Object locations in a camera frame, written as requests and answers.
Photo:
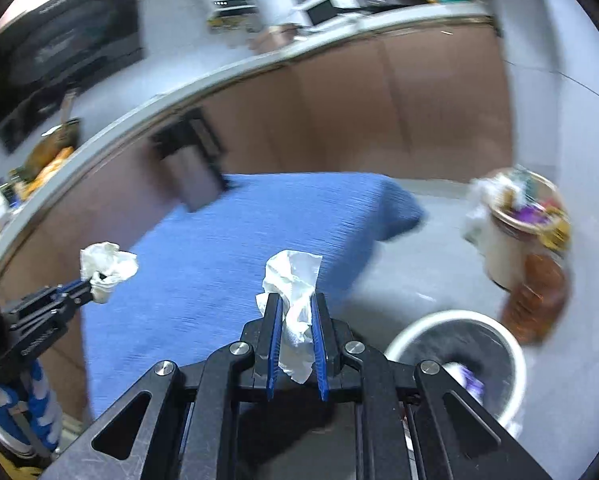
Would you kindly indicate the beige bin with basket rim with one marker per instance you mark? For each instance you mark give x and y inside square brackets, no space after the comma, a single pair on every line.
[499,255]

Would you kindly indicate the white water heater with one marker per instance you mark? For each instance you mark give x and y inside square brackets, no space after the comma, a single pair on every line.
[232,6]

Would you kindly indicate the blue table cloth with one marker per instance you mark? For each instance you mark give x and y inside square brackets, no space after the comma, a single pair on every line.
[229,240]

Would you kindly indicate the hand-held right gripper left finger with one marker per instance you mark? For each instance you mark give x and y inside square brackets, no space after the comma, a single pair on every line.
[274,350]

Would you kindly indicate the large purple wrapper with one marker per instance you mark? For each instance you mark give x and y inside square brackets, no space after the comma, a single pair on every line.
[472,382]

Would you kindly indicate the white microwave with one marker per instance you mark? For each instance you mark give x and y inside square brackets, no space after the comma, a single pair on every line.
[322,9]

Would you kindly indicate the brown rice cooker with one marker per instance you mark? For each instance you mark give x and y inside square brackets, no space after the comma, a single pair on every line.
[274,37]

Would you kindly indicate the white tissue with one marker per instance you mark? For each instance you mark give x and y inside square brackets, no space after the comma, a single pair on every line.
[294,280]
[106,265]

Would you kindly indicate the amber oil bottle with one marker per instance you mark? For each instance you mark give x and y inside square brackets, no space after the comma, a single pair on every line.
[534,300]

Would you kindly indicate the steel kettle with black lid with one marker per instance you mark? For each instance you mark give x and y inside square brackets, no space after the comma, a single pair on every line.
[194,175]

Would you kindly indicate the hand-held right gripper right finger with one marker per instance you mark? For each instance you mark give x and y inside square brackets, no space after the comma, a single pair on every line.
[321,350]

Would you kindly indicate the black range hood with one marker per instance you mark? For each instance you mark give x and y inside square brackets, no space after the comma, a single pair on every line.
[64,55]

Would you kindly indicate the orange snack packet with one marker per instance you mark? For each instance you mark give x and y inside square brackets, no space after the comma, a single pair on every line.
[49,170]

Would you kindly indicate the kitchen counter with brown cabinets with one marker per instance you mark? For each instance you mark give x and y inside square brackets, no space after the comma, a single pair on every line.
[354,110]

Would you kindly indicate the white round bin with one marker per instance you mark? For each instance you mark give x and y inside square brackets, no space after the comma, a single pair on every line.
[509,355]

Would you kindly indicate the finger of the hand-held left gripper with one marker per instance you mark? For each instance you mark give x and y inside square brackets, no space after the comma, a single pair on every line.
[81,300]
[76,287]

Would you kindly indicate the blue white striped shoe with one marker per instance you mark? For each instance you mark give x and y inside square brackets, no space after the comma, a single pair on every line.
[39,400]

